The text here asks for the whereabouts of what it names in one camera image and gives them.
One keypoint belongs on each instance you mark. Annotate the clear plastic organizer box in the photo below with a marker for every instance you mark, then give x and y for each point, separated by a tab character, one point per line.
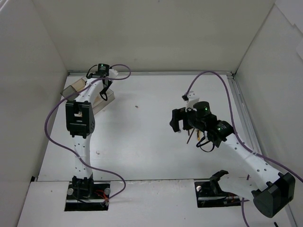
101	101

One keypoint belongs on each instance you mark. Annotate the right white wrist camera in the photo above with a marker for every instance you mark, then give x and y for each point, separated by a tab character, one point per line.
191	98

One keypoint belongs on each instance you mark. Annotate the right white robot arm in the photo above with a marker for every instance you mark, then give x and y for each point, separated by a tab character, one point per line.
269	189

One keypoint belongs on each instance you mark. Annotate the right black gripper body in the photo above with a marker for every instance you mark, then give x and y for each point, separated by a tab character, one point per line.
177	118

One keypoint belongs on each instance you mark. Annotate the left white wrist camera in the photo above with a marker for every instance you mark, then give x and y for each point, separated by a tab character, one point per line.
113	73

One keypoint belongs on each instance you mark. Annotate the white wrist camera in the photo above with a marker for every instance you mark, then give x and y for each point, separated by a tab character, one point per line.
191	98
113	73

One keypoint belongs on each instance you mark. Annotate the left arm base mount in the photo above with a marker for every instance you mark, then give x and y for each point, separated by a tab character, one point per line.
81	200

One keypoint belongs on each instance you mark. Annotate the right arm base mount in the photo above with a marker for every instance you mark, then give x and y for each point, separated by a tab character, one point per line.
206	197

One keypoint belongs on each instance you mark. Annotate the long brown hex key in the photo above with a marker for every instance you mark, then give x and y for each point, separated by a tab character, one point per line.
189	136

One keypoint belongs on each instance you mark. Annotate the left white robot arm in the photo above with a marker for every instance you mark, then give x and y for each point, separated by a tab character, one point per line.
80	121

